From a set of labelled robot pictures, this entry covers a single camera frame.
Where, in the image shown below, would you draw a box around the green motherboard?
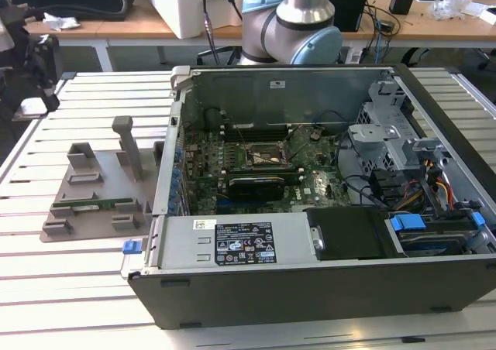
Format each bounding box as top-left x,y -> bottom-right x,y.
181,127 -> 350,215

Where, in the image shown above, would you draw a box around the crumpled white paper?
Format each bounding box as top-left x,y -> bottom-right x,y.
41,9 -> 81,33

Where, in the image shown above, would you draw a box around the large white box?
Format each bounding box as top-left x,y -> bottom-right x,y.
133,0 -> 249,40

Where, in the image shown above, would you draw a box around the hard disk in blue carrier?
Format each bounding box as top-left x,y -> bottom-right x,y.
385,214 -> 485,256

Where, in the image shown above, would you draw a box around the grey-brown parts rack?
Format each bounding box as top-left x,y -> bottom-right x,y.
40,115 -> 166,245

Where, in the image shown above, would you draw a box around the black open PC case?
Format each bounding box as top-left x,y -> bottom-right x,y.
127,63 -> 496,330

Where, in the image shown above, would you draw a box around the silver metal drive cage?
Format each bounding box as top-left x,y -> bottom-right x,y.
346,81 -> 453,180

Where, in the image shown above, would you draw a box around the black graphics card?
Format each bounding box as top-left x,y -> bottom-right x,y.
227,175 -> 286,202

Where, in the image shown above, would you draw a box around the silver power supply unit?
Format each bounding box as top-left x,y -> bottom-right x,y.
157,212 -> 313,269

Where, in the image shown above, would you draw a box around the small black cube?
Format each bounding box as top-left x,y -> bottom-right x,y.
389,0 -> 415,16

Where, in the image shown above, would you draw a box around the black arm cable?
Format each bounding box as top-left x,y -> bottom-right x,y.
198,0 -> 243,64

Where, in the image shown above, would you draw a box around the metal socket cover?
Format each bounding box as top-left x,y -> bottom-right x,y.
279,137 -> 294,163

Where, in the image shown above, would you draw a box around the black box on desk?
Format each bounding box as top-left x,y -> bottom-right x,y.
328,0 -> 370,33

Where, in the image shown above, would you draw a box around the grey case handle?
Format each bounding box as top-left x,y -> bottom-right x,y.
170,65 -> 191,94

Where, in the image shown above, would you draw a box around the yellow and red wires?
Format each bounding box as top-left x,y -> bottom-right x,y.
424,160 -> 456,211

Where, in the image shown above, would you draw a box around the clear plastic bag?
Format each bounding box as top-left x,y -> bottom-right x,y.
432,0 -> 485,20

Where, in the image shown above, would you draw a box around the wooden desk with white legs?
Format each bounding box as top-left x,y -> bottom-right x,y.
22,0 -> 245,70

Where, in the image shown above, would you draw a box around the large black monitor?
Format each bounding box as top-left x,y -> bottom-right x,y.
7,0 -> 135,22

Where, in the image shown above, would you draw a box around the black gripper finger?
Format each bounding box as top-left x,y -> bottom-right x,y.
40,82 -> 61,113

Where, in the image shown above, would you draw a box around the black RAM slot bank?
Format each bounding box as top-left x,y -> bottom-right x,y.
223,163 -> 300,184
223,124 -> 291,142

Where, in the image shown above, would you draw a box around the green RAM stick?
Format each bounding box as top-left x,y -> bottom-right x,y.
52,197 -> 135,208

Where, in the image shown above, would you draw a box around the long wooden desk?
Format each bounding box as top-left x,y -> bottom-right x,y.
343,0 -> 496,49

